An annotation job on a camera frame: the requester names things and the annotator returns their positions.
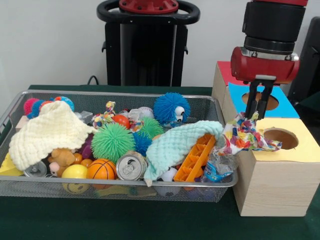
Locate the silver drink can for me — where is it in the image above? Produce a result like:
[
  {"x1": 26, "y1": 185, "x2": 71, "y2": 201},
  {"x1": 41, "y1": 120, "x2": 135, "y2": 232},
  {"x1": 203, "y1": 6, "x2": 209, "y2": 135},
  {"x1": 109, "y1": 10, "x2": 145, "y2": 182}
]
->
[{"x1": 116, "y1": 151, "x2": 149, "y2": 181}]

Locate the orange plastic gear toy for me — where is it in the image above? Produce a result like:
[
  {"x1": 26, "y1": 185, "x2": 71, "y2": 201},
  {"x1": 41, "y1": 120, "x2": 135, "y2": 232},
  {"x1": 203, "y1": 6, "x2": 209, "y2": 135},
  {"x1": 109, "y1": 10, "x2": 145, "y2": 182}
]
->
[{"x1": 173, "y1": 133, "x2": 217, "y2": 183}]

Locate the mint green waffle cloth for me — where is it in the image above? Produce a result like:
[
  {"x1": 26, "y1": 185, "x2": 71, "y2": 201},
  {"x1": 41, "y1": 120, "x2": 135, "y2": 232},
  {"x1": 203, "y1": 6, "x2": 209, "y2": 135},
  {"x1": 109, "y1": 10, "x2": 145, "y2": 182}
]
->
[{"x1": 144, "y1": 120, "x2": 228, "y2": 187}]

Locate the colourful patterned cloth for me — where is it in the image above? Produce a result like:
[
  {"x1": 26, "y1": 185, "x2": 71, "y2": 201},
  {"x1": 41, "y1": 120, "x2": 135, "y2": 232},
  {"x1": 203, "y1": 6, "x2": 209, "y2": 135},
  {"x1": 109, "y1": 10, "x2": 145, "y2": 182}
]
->
[{"x1": 219, "y1": 111, "x2": 283, "y2": 157}]

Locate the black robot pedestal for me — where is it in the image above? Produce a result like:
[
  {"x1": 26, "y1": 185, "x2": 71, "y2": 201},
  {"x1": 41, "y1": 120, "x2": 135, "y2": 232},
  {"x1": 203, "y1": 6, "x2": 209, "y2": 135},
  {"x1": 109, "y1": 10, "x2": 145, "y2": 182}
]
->
[{"x1": 96, "y1": 0, "x2": 201, "y2": 87}]

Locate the clear plastic packet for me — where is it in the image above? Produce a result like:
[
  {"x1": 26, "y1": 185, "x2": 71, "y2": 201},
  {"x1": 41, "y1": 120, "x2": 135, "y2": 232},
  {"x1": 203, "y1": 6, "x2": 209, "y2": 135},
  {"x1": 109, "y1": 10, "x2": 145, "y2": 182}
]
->
[{"x1": 202, "y1": 147, "x2": 240, "y2": 182}]

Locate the black panel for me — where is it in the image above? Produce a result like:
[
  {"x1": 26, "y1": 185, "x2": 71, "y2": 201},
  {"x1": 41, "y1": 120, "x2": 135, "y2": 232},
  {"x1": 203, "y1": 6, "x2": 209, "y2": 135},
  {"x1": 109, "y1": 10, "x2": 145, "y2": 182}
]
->
[{"x1": 291, "y1": 16, "x2": 320, "y2": 123}]

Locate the clear mesh bin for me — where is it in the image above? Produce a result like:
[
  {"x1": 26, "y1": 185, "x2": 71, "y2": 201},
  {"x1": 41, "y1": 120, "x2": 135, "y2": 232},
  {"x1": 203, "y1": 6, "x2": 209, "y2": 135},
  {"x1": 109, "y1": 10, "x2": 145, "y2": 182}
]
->
[{"x1": 0, "y1": 90, "x2": 239, "y2": 203}]

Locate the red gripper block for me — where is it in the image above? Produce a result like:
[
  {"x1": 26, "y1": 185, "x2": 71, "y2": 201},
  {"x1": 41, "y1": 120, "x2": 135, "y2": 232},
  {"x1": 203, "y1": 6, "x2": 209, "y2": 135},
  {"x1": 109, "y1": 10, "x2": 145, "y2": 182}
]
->
[{"x1": 230, "y1": 46, "x2": 301, "y2": 120}]

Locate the large blue spiky ball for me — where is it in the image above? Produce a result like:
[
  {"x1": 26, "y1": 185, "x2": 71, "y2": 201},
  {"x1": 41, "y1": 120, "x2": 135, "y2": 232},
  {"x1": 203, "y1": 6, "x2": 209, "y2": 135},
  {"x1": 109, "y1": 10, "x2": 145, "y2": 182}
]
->
[{"x1": 152, "y1": 92, "x2": 191, "y2": 126}]

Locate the wooden three-hole box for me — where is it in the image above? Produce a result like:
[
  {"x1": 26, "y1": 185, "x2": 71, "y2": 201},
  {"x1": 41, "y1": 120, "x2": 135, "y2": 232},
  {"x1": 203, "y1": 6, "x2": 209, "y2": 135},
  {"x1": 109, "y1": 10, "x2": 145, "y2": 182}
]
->
[{"x1": 211, "y1": 61, "x2": 320, "y2": 217}]

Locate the green spiky ball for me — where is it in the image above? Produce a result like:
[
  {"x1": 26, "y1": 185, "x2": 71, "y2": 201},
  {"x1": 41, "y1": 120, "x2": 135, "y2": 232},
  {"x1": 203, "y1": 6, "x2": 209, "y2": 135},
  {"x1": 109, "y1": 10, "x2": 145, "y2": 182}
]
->
[{"x1": 90, "y1": 122, "x2": 136, "y2": 165}]

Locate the cream waffle cloth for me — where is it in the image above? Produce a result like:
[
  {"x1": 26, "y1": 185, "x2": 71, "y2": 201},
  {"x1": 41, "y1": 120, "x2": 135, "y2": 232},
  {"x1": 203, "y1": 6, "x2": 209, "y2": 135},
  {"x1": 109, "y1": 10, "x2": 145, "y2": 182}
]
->
[{"x1": 8, "y1": 100, "x2": 96, "y2": 171}]

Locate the small orange basketball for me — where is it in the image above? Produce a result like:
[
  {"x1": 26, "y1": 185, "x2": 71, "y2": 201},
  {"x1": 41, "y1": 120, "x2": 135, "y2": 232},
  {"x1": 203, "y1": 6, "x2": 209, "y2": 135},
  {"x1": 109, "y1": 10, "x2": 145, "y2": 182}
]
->
[{"x1": 87, "y1": 158, "x2": 120, "y2": 181}]

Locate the yellow ball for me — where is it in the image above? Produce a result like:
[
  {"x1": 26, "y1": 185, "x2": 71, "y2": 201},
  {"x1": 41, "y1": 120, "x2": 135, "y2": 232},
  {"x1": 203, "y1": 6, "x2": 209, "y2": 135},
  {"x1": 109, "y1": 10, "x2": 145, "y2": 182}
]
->
[{"x1": 61, "y1": 164, "x2": 89, "y2": 180}]

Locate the small brown teddy bear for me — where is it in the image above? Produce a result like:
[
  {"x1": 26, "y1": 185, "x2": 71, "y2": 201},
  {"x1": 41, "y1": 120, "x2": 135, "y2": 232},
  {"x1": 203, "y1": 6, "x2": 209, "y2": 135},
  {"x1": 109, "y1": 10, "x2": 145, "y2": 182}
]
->
[{"x1": 48, "y1": 148, "x2": 76, "y2": 177}]

